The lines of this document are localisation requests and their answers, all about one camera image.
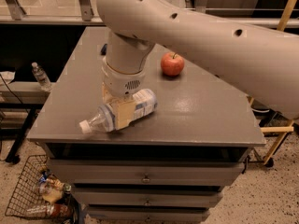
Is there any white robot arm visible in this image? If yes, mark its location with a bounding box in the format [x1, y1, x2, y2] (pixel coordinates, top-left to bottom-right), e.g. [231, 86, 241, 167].
[96, 0, 299, 121]

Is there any plastic bottle in basket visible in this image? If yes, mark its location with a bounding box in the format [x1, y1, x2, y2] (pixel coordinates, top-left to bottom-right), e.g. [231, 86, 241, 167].
[25, 203, 73, 218]

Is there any grey drawer cabinet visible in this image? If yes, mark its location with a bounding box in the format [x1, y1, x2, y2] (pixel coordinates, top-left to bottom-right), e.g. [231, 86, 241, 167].
[28, 27, 265, 224]

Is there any yellow snack bag in basket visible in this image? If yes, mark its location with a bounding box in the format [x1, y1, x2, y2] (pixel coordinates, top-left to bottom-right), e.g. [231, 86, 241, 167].
[42, 189, 63, 203]

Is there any red apple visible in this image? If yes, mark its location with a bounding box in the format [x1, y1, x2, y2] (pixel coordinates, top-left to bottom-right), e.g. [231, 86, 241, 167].
[161, 52, 185, 77]

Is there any grey side shelf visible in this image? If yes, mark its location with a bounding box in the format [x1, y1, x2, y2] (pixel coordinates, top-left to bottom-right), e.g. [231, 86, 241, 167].
[0, 82, 50, 104]

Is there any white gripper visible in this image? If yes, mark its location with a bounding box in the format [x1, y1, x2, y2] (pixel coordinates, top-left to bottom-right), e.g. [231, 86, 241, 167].
[102, 58, 145, 130]

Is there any yellow wooden frame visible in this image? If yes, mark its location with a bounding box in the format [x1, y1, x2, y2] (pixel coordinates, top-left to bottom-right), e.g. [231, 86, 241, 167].
[245, 0, 297, 167]

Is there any black wire basket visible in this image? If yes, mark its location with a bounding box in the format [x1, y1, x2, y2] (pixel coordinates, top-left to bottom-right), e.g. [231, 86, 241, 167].
[6, 155, 78, 224]

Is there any metal rail with brackets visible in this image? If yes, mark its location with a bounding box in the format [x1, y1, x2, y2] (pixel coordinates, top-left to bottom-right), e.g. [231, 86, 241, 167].
[0, 0, 288, 28]

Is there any small clear bottle on shelf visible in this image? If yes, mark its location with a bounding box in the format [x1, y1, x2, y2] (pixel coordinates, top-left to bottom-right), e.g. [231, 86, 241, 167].
[32, 63, 52, 92]

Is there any clear water bottle blue label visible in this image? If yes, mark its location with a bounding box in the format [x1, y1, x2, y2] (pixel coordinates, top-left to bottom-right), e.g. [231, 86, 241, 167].
[79, 89, 158, 134]

